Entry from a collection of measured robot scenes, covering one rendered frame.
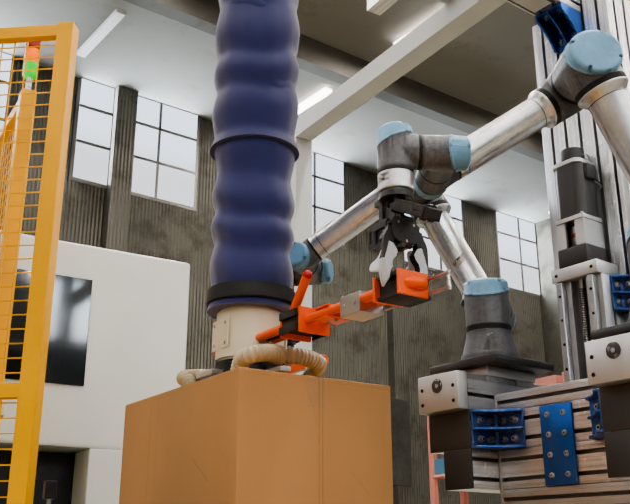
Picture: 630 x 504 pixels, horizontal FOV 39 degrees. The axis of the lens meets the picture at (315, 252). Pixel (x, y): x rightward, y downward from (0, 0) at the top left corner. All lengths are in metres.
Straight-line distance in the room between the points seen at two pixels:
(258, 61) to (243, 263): 0.56
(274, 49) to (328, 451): 1.09
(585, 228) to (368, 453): 0.77
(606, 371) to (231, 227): 0.96
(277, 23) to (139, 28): 9.11
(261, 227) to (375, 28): 9.26
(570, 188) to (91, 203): 10.22
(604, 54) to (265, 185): 0.86
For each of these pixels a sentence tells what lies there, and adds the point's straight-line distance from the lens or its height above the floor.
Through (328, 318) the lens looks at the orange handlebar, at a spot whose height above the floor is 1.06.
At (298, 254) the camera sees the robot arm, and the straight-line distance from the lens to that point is 2.47.
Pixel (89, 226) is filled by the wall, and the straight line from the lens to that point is 12.04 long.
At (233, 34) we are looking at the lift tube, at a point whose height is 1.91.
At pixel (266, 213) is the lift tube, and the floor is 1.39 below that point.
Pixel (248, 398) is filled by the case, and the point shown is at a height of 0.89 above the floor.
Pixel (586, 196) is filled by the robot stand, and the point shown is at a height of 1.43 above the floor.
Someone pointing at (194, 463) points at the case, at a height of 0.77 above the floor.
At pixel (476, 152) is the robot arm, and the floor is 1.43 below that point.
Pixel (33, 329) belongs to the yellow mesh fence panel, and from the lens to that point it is 2.49.
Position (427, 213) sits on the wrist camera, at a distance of 1.72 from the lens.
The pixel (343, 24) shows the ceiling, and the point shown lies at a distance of 11.29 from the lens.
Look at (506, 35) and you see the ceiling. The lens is 11.74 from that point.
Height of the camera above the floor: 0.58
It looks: 19 degrees up
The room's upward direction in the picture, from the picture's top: straight up
